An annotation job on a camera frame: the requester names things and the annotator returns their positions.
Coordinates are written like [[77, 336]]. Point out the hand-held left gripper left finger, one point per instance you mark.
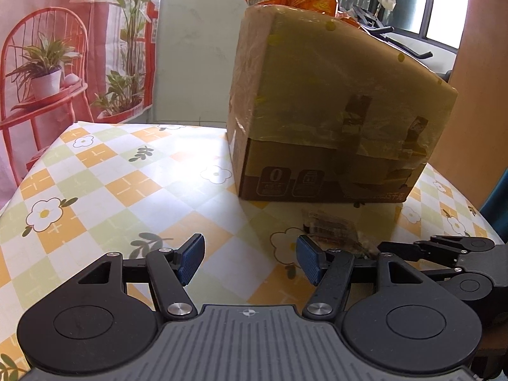
[[192, 260]]

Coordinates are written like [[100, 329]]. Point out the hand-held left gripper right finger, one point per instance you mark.
[[309, 260]]

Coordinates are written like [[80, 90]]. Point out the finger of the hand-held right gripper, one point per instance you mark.
[[412, 251], [452, 243]]

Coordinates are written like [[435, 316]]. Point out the clear plastic wrapper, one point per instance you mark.
[[329, 226]]

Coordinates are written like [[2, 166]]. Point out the cardboard box with plastic liner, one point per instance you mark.
[[337, 107]]

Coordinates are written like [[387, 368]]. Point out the checkered floral tablecloth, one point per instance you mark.
[[139, 186]]

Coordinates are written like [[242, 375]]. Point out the brown wooden panel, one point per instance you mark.
[[476, 107]]

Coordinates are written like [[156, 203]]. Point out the black exercise bike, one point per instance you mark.
[[393, 35]]

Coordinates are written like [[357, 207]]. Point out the printed room backdrop cloth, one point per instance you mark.
[[59, 47]]

